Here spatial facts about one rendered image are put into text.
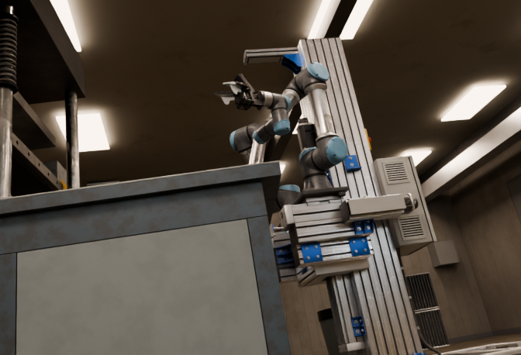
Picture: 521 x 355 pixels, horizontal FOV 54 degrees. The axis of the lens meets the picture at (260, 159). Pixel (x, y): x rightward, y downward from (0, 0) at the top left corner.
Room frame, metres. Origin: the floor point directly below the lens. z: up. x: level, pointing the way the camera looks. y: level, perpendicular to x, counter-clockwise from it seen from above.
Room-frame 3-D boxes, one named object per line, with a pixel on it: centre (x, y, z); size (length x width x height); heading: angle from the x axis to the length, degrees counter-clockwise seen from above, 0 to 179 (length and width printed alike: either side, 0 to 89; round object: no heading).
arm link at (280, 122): (2.11, -0.11, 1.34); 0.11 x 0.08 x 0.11; 38
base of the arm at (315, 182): (2.36, -0.25, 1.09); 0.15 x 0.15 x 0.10
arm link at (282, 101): (2.10, -0.12, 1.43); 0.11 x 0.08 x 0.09; 128
